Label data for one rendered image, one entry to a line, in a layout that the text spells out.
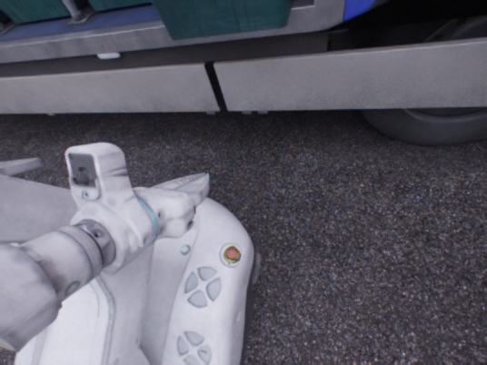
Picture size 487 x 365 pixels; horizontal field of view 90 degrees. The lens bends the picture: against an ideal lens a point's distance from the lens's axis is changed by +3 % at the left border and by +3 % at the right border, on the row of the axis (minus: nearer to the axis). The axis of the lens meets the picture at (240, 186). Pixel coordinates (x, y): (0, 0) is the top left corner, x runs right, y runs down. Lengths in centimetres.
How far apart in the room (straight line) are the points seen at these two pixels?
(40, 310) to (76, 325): 42
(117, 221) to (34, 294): 8
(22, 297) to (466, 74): 102
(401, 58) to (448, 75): 15
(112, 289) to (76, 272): 27
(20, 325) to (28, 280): 3
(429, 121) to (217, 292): 105
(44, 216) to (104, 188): 21
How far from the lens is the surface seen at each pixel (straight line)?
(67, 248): 25
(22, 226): 44
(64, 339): 68
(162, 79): 108
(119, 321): 56
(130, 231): 27
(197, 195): 36
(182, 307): 65
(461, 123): 131
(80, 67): 131
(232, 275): 62
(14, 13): 160
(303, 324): 95
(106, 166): 26
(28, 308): 22
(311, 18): 82
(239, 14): 73
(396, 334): 99
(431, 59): 93
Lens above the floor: 94
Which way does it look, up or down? 55 degrees down
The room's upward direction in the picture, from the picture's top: 21 degrees counter-clockwise
